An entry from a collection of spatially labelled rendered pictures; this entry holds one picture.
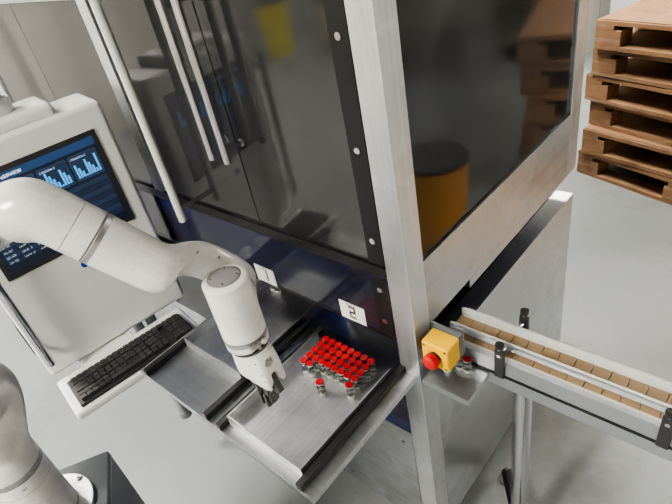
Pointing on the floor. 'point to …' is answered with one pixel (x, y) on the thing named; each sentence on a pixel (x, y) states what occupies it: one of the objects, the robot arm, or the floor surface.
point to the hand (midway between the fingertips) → (268, 394)
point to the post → (398, 218)
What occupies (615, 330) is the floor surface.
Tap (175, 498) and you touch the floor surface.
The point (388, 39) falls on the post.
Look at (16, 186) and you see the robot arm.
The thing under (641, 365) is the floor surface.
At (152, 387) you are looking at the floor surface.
